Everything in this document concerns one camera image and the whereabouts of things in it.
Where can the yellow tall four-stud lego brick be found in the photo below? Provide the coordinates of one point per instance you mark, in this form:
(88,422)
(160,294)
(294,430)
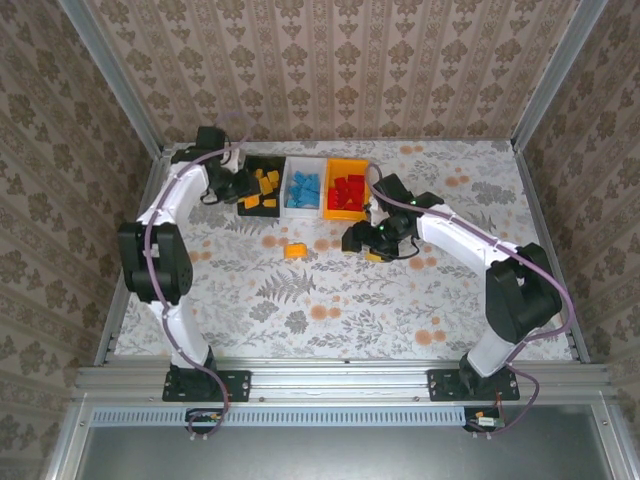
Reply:
(375,256)

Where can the yellow curved four-stud lego brick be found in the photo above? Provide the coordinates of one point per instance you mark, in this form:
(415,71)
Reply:
(266,187)

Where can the red curved lego brick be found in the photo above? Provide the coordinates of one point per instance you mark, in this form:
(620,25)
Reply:
(341,183)

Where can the blue eight-stud lego brick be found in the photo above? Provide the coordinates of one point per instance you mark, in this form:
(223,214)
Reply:
(312,183)
(300,176)
(295,192)

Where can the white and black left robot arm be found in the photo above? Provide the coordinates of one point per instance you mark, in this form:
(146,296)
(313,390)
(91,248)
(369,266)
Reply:
(185,340)

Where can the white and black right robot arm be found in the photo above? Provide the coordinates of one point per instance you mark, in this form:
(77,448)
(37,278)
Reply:
(460,240)

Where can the black plastic bin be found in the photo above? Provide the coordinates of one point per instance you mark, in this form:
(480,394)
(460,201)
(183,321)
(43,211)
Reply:
(250,165)

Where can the yellow plastic bin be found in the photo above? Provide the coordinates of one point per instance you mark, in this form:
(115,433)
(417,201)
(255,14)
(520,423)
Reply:
(345,167)

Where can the floral patterned tablecloth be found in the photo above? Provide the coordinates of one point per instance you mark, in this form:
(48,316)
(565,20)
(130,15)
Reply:
(350,310)

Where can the white plastic bin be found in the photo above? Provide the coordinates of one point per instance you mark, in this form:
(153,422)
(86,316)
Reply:
(310,165)

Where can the yellow six-stud lego brick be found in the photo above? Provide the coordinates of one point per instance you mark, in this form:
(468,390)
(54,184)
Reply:
(295,250)

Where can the small controller board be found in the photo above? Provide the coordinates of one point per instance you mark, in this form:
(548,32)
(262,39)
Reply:
(205,418)
(485,421)

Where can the grey metal panel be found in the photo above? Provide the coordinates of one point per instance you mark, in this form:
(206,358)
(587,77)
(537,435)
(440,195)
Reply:
(325,455)

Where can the aluminium side frame rail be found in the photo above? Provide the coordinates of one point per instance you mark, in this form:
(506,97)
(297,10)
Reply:
(114,320)
(536,200)

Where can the aluminium frame post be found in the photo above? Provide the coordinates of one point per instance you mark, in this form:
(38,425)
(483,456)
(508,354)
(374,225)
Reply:
(557,75)
(116,75)

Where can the wide aluminium frame rail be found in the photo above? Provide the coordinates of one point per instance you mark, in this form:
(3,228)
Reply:
(340,380)

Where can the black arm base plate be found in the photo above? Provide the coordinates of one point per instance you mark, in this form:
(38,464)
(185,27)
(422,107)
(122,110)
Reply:
(442,385)
(235,385)

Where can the aluminium lower frame rail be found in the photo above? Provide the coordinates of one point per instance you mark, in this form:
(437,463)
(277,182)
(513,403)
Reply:
(617,450)
(65,450)

